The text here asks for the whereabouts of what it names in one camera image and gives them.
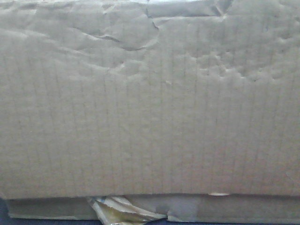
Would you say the large brown cardboard box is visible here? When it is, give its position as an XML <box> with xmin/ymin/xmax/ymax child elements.
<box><xmin>0</xmin><ymin>0</ymin><xmax>300</xmax><ymax>224</ymax></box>

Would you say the torn brown packing tape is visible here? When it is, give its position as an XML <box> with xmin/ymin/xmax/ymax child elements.
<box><xmin>87</xmin><ymin>196</ymin><xmax>167</xmax><ymax>225</ymax></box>

